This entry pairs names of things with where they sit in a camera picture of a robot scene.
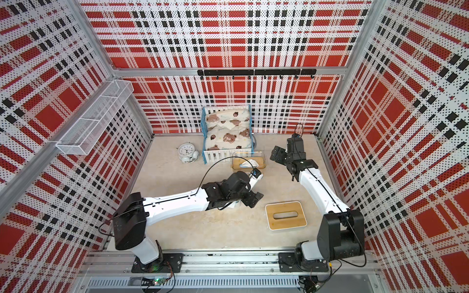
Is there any bear print blanket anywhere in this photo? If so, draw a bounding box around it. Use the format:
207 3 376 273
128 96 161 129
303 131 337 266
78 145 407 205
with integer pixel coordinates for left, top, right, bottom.
205 126 252 151

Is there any bear print pillow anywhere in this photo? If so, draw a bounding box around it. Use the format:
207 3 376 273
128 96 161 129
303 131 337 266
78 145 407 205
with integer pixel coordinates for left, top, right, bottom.
205 109 250 129

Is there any clear plastic tissue box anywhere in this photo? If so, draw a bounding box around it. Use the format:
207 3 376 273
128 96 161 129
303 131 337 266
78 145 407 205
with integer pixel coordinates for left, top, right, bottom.
231 151 267 172

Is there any aluminium front rail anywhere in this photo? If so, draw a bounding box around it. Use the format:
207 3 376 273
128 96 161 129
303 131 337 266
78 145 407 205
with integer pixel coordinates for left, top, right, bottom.
72 247 388 293

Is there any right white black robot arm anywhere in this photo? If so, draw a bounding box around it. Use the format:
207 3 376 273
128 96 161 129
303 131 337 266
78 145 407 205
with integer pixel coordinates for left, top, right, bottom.
270 133 365 264

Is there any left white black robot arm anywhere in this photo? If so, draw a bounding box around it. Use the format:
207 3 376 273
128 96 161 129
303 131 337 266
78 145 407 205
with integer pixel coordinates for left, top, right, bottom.
112 168 263 265

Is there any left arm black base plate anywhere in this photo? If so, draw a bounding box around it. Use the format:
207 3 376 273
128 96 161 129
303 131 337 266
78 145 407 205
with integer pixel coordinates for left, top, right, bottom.
131 253 184 273

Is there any white tissue box bamboo lid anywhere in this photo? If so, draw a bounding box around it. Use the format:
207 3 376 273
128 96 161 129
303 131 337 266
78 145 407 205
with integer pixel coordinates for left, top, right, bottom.
265 201 307 231

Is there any white wire mesh shelf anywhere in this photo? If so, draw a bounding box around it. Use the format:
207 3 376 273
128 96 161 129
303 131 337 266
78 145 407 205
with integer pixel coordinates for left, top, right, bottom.
56 79 134 156

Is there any black hook rail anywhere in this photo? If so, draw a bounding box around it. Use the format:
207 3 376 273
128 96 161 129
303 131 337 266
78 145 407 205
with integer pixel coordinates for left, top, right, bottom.
197 68 317 78

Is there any green circuit board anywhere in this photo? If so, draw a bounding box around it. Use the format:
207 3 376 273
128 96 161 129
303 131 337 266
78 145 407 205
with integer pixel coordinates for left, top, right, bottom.
141 278 167 287

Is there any bamboo slotted lid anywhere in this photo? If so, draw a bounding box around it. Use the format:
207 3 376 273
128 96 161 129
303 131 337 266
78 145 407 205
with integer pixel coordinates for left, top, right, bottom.
232 156 266 170

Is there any blue white toy crib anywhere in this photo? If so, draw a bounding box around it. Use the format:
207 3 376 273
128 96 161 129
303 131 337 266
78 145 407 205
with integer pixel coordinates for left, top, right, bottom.
201 105 254 164

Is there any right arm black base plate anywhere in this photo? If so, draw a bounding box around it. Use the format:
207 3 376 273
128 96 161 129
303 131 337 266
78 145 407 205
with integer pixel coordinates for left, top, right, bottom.
278 253 330 273

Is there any white alarm clock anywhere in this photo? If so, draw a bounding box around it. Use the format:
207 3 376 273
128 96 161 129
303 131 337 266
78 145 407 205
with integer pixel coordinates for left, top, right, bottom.
178 143 200 163

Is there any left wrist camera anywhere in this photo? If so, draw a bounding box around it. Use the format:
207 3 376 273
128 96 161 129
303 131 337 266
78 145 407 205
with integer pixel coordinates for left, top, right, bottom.
249 168 263 186

